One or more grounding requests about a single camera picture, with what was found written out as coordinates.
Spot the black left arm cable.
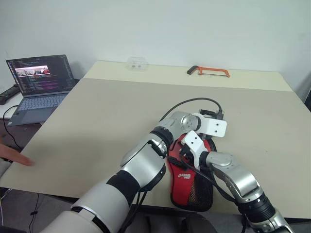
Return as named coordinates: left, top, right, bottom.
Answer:
left=158, top=97, right=225, bottom=122

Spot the black power strip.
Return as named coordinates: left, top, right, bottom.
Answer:
left=0, top=84, right=20, bottom=106

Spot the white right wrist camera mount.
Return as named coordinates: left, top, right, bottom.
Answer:
left=180, top=130, right=210, bottom=171

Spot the clear plastic container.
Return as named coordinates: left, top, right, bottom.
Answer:
left=126, top=56, right=150, bottom=72

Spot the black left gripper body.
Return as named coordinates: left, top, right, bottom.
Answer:
left=198, top=109, right=220, bottom=120

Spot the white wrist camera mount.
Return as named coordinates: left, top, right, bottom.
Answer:
left=180, top=130, right=210, bottom=171
left=193, top=112, right=228, bottom=139

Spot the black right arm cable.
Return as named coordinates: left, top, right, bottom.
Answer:
left=167, top=156, right=244, bottom=207

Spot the orange hacksaw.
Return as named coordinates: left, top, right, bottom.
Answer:
left=187, top=65, right=231, bottom=79

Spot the thin black floor cable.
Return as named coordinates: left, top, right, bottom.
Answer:
left=28, top=192, right=41, bottom=233

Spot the red and black mesh bag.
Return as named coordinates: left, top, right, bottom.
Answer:
left=166, top=134, right=219, bottom=213

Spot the person's bare hand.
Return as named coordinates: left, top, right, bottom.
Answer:
left=0, top=142, right=35, bottom=167

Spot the grey open laptop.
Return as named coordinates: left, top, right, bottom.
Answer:
left=5, top=54, right=81, bottom=127

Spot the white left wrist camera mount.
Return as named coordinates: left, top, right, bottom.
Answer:
left=193, top=112, right=228, bottom=139

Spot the black laptop power cable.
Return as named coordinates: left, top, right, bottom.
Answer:
left=3, top=104, right=25, bottom=150

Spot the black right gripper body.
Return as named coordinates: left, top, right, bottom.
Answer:
left=178, top=143, right=195, bottom=163

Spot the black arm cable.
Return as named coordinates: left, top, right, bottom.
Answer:
left=167, top=156, right=244, bottom=207
left=158, top=97, right=225, bottom=122

